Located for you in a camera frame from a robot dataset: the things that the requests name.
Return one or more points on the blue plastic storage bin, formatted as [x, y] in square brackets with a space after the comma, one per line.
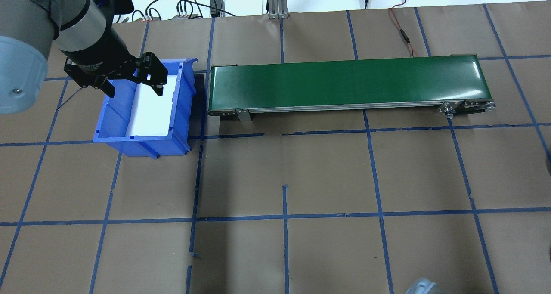
[142, 150]

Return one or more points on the black power adapter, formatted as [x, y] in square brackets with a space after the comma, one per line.
[216, 5]

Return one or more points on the aluminium profile post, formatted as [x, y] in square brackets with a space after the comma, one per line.
[277, 1]

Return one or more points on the white foam sheet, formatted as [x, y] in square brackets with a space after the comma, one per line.
[150, 113]

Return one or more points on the green conveyor belt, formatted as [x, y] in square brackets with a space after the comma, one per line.
[344, 83]

